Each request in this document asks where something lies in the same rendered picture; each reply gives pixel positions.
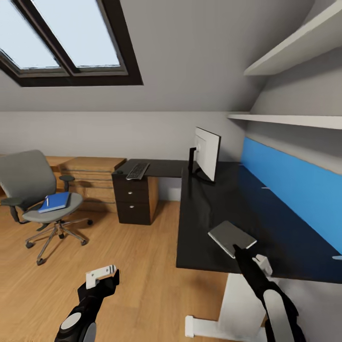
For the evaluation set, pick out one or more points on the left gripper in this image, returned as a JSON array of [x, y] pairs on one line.
[[104, 288]]

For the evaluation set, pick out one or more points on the folder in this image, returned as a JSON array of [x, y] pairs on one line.
[[55, 201]]

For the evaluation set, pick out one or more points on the notebook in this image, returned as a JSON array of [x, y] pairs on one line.
[[226, 234]]

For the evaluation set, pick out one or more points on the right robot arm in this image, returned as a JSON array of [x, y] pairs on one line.
[[281, 325]]

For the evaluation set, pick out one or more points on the keyboard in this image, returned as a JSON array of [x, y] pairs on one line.
[[138, 171]]

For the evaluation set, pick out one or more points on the monitor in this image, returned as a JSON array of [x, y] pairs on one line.
[[206, 153]]

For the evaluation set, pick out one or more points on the swivel chair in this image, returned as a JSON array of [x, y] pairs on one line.
[[27, 178]]

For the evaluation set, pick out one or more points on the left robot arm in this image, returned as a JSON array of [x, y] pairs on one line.
[[80, 325]]

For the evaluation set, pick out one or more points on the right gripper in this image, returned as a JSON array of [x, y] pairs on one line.
[[246, 264]]

